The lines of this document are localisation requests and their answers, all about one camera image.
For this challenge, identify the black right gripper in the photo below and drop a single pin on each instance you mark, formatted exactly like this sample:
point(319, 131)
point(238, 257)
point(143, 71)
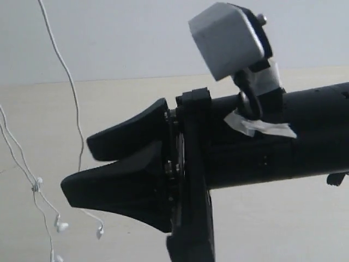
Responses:
point(216, 147)

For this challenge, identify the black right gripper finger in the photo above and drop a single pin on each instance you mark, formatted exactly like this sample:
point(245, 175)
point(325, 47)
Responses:
point(126, 138)
point(134, 187)

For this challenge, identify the white wired earphones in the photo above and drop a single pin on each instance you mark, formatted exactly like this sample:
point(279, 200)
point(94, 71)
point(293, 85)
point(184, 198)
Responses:
point(18, 154)

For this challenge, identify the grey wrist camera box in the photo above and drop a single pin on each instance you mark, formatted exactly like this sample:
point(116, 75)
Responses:
point(231, 39)

